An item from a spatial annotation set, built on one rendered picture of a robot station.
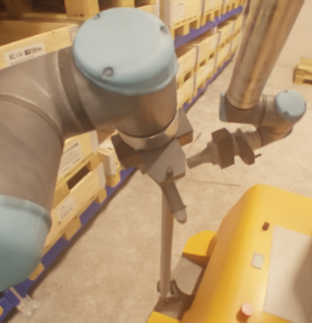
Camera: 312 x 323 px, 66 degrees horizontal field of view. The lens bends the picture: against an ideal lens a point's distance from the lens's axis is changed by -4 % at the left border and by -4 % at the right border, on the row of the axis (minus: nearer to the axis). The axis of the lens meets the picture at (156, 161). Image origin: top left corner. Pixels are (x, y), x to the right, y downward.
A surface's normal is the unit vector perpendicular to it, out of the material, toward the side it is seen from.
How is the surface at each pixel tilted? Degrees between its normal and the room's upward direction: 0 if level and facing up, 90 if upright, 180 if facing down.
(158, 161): 33
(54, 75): 46
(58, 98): 70
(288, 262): 0
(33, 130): 55
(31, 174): 63
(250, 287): 0
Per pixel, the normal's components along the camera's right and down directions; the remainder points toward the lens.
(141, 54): -0.04, -0.37
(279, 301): 0.00, -0.77
